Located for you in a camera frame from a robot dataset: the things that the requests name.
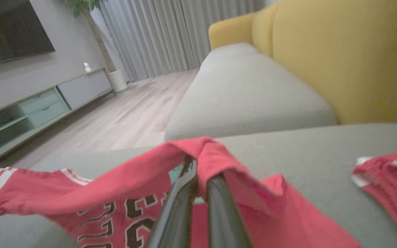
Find red basketball jersey black numbers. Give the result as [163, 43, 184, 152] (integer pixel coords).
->
[0, 136, 362, 248]

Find grey green tv cabinet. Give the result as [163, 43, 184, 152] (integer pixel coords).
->
[0, 67, 117, 166]

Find black flat television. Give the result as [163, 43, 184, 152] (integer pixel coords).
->
[0, 0, 56, 68]

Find yellow sofa backrest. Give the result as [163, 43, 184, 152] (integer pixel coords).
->
[208, 0, 397, 125]

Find red shorts white stripe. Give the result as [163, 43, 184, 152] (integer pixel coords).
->
[352, 151, 397, 242]

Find grey pleated curtain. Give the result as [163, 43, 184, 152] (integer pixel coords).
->
[100, 0, 266, 82]

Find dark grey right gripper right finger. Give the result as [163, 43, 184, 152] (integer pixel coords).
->
[207, 174, 253, 248]

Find white ribbed plant pot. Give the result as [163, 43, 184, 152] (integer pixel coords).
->
[109, 70, 129, 93]

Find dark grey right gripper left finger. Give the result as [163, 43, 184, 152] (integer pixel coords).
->
[146, 157, 200, 248]

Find small grey sofa seat cushion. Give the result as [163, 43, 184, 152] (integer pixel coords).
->
[164, 42, 338, 142]

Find green indoor tree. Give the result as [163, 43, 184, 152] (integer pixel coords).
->
[65, 0, 117, 73]

